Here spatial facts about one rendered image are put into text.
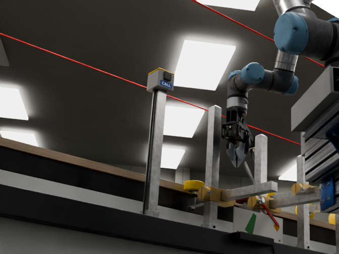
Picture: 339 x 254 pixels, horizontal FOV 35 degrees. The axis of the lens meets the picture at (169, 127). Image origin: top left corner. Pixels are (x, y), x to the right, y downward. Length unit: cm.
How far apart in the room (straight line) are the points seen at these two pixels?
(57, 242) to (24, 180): 29
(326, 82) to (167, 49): 550
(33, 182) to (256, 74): 84
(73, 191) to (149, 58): 519
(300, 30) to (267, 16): 443
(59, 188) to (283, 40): 87
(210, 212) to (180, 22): 440
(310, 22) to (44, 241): 97
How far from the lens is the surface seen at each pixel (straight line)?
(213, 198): 195
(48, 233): 161
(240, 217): 202
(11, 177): 181
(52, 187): 186
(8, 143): 181
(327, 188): 164
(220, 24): 617
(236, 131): 194
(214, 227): 193
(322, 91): 130
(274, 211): 216
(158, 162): 183
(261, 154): 217
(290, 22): 162
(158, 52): 681
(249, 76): 192
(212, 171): 197
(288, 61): 200
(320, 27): 164
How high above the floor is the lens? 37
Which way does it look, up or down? 20 degrees up
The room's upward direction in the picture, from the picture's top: 4 degrees clockwise
